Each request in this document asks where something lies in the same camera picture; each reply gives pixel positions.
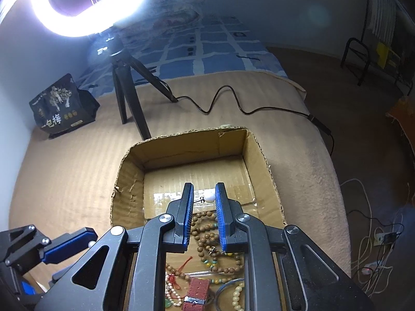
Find black tripod stand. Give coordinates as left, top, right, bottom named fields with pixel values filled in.
left=89, top=27, right=179, bottom=140

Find yellow box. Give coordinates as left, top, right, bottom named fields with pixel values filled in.
left=374, top=42, right=401, bottom=68

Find brown wooden bead necklace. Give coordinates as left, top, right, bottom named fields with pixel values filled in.
left=165, top=211, right=243, bottom=281

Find white power strip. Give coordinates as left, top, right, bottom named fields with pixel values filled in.
left=373, top=228, right=401, bottom=247

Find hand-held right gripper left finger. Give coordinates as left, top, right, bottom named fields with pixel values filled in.
left=34, top=182, right=195, bottom=311

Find power strip with cables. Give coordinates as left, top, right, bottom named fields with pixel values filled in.
left=339, top=178, right=409, bottom=295

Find cream bead bracelet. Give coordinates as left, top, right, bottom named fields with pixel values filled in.
left=232, top=282, right=246, bottom=311

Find orange cloth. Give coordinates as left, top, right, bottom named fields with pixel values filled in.
left=386, top=95, right=415, bottom=156

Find black clothes rack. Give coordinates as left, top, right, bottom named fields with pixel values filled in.
left=340, top=0, right=415, bottom=94

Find blue checked blanket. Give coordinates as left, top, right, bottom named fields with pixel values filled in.
left=74, top=10, right=287, bottom=98

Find brown strap wristwatch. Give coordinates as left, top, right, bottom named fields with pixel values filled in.
left=182, top=277, right=215, bottom=311

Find patterned pillow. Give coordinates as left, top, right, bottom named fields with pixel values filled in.
left=156, top=8, right=202, bottom=30

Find dark bangle ring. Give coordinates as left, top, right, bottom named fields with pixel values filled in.
left=215, top=277, right=245, bottom=311

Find cardboard box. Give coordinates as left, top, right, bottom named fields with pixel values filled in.
left=110, top=126, right=287, bottom=311

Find black printed snack bag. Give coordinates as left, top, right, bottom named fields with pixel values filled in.
left=29, top=73, right=100, bottom=140

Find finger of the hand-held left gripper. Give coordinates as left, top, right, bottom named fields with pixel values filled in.
left=0, top=224, right=98, bottom=268

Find white pearl bracelet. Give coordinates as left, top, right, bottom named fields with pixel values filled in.
left=165, top=274, right=184, bottom=307

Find black power cable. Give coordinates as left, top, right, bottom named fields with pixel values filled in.
left=147, top=68, right=334, bottom=156

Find dark hanging clothes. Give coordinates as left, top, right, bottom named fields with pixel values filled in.
left=392, top=3, right=415, bottom=72

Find red cord jade pendant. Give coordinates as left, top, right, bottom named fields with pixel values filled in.
left=165, top=256, right=193, bottom=308

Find white striped hanging cloth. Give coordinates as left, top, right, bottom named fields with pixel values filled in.
left=368, top=0, right=398, bottom=39

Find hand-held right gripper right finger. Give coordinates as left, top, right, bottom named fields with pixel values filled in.
left=215, top=182, right=377, bottom=311

